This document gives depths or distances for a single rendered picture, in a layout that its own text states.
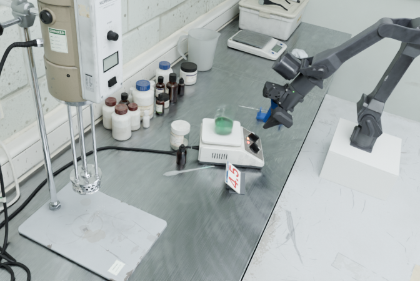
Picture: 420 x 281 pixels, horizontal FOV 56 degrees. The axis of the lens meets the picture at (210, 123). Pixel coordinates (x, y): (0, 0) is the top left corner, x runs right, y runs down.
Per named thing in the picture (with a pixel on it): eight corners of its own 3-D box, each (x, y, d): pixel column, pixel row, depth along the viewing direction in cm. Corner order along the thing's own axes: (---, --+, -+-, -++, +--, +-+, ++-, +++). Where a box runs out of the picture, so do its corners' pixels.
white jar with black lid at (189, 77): (175, 80, 161) (177, 64, 157) (187, 75, 165) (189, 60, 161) (187, 87, 157) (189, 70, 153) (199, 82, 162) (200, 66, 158)
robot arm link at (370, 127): (377, 123, 119) (386, 106, 116) (379, 140, 112) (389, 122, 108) (355, 117, 120) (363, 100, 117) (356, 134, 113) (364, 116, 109)
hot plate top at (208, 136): (239, 123, 126) (240, 121, 126) (241, 147, 117) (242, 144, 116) (202, 120, 126) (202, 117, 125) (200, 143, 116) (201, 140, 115)
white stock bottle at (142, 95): (130, 111, 139) (129, 78, 132) (150, 108, 142) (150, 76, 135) (135, 122, 134) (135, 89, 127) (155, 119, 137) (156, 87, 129)
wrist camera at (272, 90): (289, 83, 118) (272, 71, 117) (292, 95, 112) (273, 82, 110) (277, 98, 121) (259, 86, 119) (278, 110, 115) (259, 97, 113)
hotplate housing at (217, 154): (259, 143, 132) (263, 124, 127) (262, 170, 121) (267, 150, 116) (192, 137, 131) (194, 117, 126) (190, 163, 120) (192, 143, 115)
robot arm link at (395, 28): (429, 27, 101) (407, -6, 98) (434, 39, 94) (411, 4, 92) (329, 85, 117) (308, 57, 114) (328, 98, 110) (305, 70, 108)
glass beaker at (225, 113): (217, 140, 117) (220, 116, 112) (209, 127, 122) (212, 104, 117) (238, 136, 120) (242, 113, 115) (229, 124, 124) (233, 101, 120)
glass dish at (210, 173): (218, 180, 115) (219, 175, 114) (199, 182, 114) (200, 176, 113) (215, 168, 119) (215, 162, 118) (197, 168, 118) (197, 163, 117)
